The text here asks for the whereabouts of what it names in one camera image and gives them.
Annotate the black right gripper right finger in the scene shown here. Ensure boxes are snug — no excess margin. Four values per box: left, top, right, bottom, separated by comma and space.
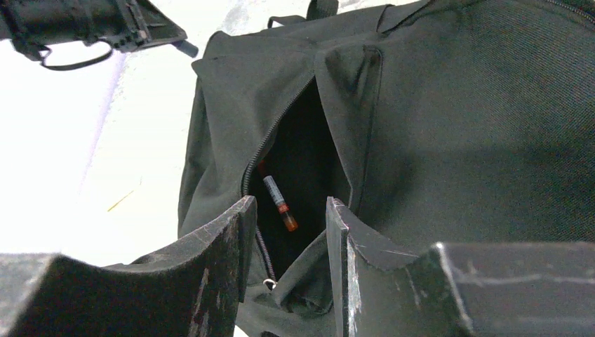
326, 197, 594, 336

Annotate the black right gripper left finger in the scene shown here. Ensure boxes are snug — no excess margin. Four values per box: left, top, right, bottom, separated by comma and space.
1, 196, 257, 336

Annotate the black student backpack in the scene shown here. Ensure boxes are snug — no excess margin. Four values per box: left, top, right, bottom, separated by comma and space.
178, 1, 594, 336

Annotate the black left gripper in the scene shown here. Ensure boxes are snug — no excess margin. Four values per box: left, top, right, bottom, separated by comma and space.
1, 0, 199, 63

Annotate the red orange clear pen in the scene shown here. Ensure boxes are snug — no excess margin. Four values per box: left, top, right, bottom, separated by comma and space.
258, 161, 298, 232

